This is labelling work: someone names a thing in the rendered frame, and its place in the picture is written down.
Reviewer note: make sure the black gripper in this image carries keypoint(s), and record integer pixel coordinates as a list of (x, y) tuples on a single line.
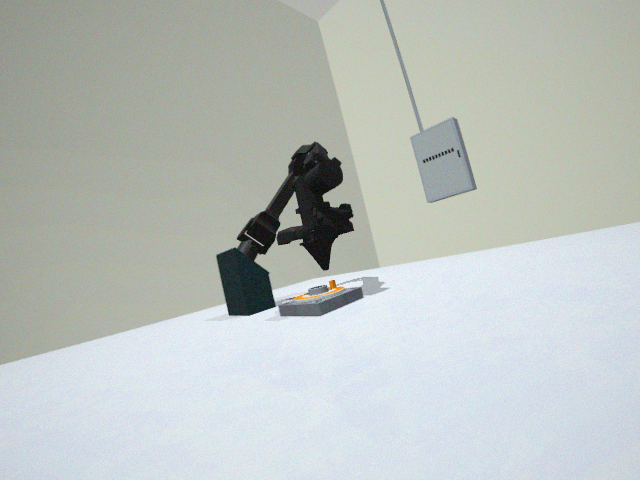
[(316, 241)]

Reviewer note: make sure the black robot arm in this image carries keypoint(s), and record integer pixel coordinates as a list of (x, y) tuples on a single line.
[(309, 176)]

